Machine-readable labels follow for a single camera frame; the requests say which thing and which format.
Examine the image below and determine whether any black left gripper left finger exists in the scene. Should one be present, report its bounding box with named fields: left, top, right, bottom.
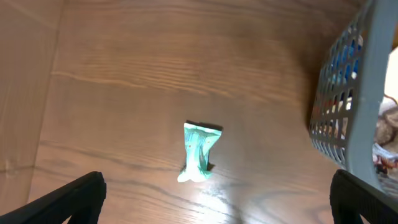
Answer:
left=1, top=171, right=106, bottom=224

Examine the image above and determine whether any small teal sachet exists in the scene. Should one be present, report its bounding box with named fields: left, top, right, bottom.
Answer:
left=177, top=120, right=223, bottom=183

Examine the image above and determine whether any tissue pocket pack bundle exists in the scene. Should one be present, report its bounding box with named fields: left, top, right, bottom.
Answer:
left=328, top=35, right=364, bottom=90

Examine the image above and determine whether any dark grey plastic basket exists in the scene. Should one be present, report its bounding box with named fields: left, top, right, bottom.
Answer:
left=309, top=0, right=397, bottom=198

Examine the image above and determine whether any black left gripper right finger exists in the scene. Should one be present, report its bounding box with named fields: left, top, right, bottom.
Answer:
left=330, top=169, right=397, bottom=224

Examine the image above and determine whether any beige brown foil pouch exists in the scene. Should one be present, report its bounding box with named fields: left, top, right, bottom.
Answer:
left=373, top=95, right=397, bottom=175

